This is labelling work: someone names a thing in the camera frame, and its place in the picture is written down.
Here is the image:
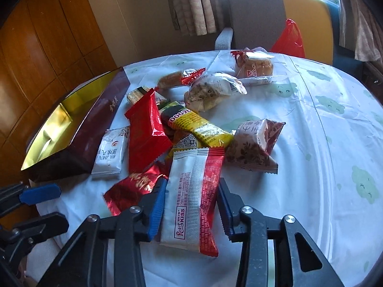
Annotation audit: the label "red gold lettered packet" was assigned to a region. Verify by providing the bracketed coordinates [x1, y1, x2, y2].
[103, 162, 169, 216]

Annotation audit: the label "small white snack packet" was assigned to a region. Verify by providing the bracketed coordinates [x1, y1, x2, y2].
[91, 126, 130, 178]

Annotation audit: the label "white red Kiss snack bar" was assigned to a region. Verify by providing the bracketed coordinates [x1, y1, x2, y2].
[160, 147, 225, 257]

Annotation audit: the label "floral maroon white snack packet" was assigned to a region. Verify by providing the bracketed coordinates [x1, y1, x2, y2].
[225, 119, 285, 174]

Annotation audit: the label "shiny red snack packet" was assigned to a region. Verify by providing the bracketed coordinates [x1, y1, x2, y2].
[125, 89, 173, 174]

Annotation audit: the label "cracker pack green trim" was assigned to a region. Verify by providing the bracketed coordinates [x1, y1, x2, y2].
[127, 86, 168, 106]

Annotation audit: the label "yellow green snack bar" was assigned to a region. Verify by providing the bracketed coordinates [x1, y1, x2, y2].
[159, 101, 234, 148]

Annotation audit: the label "clear bag nut pastry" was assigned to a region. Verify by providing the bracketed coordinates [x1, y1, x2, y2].
[184, 72, 247, 113]

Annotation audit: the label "round bread clear bag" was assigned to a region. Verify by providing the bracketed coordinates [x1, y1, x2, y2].
[231, 49, 288, 87]

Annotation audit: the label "brown roll red-end wrapper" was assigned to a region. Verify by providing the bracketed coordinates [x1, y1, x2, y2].
[157, 68, 206, 89]

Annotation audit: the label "maroon gold gift box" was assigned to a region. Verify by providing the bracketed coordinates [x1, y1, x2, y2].
[21, 68, 130, 183]

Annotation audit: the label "wooden wardrobe panels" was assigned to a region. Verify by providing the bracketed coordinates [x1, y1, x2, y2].
[1, 0, 116, 187]

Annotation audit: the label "red plastic bag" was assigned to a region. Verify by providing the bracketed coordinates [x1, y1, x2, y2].
[270, 19, 305, 58]

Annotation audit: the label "beige patterned curtain right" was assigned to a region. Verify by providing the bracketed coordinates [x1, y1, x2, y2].
[339, 0, 382, 68]

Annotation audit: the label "beige patterned curtain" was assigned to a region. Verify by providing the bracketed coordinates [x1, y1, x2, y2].
[168, 0, 224, 36]
[339, 0, 382, 68]

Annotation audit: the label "grey yellow armchair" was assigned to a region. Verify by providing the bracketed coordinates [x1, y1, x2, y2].
[215, 0, 363, 78]

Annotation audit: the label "beige patterned curtain left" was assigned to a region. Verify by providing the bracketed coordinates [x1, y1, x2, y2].
[168, 0, 224, 36]

